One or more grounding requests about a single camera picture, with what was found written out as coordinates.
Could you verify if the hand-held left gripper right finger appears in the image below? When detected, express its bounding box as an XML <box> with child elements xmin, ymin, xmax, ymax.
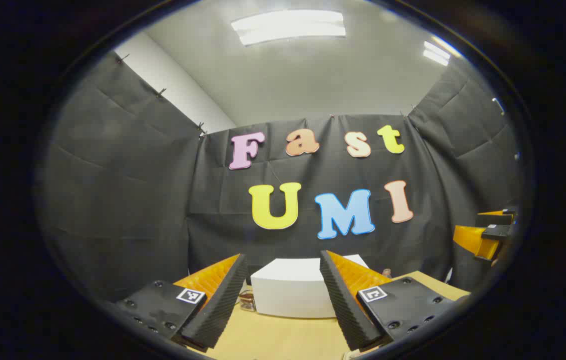
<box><xmin>319</xmin><ymin>250</ymin><xmax>469</xmax><ymax>353</ymax></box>

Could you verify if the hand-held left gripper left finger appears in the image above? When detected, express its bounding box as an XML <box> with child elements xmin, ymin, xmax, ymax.
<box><xmin>111</xmin><ymin>253</ymin><xmax>248</xmax><ymax>352</ymax></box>

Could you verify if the white microwave oven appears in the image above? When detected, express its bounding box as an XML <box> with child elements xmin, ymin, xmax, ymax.
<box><xmin>250</xmin><ymin>254</ymin><xmax>369</xmax><ymax>319</ymax></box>

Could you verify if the small ceiling light panel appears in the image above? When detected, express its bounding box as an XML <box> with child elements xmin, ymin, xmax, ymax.
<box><xmin>423</xmin><ymin>41</ymin><xmax>451</xmax><ymax>67</ymax></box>

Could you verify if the large ceiling light panel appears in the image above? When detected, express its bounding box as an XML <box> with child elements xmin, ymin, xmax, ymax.
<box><xmin>231</xmin><ymin>10</ymin><xmax>347</xmax><ymax>47</ymax></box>

